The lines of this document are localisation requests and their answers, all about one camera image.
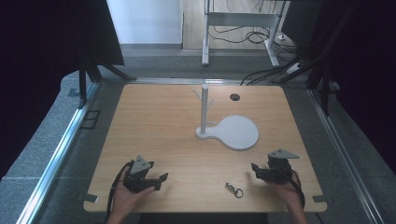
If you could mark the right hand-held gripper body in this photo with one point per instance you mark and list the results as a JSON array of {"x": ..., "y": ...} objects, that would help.
[{"x": 278, "y": 168}]

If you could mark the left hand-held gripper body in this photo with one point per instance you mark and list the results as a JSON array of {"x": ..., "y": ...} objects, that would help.
[{"x": 138, "y": 166}]

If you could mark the person's right hand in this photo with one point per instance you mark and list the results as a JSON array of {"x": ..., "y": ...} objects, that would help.
[{"x": 288, "y": 189}]

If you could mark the person's left hand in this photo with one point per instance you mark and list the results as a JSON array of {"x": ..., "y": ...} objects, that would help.
[{"x": 127, "y": 197}]

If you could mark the white stand with round base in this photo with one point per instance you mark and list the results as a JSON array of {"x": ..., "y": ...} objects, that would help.
[{"x": 236, "y": 132}]

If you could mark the white power strip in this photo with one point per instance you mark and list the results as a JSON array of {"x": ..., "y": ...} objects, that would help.
[{"x": 293, "y": 68}]

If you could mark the black tripod stand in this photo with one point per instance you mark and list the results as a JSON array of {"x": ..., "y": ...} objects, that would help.
[{"x": 88, "y": 73}]

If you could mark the black metal stand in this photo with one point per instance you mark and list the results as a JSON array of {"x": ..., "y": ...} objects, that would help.
[{"x": 323, "y": 71}]

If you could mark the dark curtain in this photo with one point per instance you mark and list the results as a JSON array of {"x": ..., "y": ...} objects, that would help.
[
  {"x": 46, "y": 62},
  {"x": 364, "y": 77}
]

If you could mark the aluminium rail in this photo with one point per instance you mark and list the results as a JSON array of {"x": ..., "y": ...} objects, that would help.
[
  {"x": 53, "y": 165},
  {"x": 186, "y": 81},
  {"x": 342, "y": 155}
]

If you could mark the white metal desk frame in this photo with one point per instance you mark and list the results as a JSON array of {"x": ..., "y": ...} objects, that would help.
[{"x": 239, "y": 19}]

